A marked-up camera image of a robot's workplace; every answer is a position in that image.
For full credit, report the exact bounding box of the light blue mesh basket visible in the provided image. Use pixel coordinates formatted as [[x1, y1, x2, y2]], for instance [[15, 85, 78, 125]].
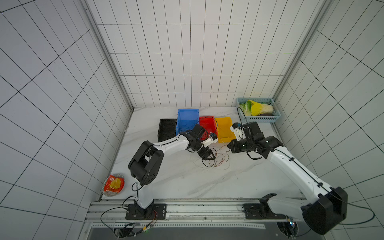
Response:
[[237, 98, 281, 123]]

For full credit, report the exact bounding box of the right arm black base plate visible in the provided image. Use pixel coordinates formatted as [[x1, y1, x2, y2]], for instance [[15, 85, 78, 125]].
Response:
[[242, 193, 287, 220]]

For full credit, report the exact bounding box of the blue plastic bin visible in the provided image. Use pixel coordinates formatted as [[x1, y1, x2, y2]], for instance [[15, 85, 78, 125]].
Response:
[[176, 109, 200, 135]]

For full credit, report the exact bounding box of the wrist white camera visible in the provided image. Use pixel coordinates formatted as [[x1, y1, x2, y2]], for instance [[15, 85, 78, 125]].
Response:
[[230, 123, 245, 141], [202, 133, 219, 147]]

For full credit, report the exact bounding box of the aluminium mounting rail frame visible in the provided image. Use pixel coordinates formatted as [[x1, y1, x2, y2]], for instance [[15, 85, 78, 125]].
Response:
[[79, 198, 300, 240]]

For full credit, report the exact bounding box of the red plastic bin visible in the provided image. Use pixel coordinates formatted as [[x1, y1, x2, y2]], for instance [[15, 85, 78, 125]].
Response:
[[198, 116, 218, 141]]

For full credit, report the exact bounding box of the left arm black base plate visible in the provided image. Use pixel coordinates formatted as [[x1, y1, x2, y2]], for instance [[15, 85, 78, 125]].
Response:
[[125, 203, 167, 220]]

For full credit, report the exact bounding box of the yellow plastic bin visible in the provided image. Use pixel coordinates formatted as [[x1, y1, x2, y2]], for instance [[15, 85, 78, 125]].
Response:
[[216, 117, 236, 143]]

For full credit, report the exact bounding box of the red yellow snack bag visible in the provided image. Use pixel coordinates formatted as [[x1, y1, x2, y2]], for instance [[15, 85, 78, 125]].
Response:
[[103, 174, 125, 197]]

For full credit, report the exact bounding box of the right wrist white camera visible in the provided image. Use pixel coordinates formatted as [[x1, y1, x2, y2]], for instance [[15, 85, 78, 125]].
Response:
[[230, 123, 245, 141]]

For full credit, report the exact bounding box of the green lettuce toy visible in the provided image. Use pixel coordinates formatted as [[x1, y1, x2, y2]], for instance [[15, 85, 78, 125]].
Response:
[[239, 101, 253, 116]]

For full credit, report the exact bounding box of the coloured cable bundle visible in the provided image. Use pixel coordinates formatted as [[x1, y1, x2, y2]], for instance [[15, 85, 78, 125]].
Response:
[[194, 143, 232, 171]]

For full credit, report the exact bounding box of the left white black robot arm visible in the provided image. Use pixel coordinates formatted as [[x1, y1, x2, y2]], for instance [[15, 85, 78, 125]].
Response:
[[128, 124, 219, 191]]

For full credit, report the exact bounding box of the black plastic bin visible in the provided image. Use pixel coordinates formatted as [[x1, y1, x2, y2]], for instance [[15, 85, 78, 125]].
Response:
[[158, 119, 177, 142]]

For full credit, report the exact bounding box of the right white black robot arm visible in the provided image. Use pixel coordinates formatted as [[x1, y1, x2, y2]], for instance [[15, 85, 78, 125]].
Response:
[[228, 122, 348, 235]]

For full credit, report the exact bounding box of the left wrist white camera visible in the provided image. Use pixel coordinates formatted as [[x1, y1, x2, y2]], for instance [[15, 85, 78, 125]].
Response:
[[202, 133, 219, 147]]

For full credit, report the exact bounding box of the toy napa cabbage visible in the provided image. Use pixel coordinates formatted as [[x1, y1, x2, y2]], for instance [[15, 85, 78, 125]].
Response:
[[250, 100, 274, 116]]

